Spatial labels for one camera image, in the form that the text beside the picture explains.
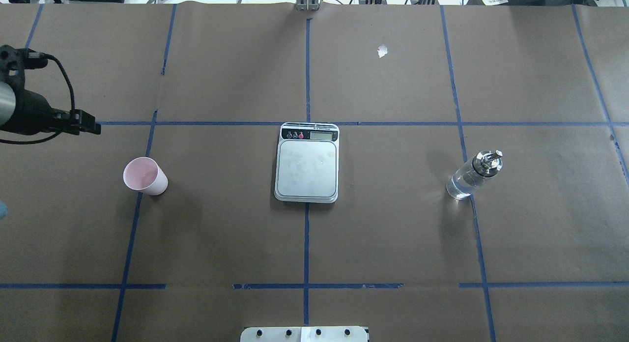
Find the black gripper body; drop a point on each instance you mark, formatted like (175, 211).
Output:
(33, 110)

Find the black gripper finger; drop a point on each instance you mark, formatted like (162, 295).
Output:
(83, 119)
(96, 129)

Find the pink plastic cup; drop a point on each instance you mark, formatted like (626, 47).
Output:
(145, 176)

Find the glass sauce bottle steel spout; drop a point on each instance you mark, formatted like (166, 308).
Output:
(474, 174)

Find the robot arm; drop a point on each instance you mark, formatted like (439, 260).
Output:
(27, 113)

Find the white digital kitchen scale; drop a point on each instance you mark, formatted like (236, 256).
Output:
(307, 164)

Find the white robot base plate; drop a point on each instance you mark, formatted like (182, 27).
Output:
(306, 334)

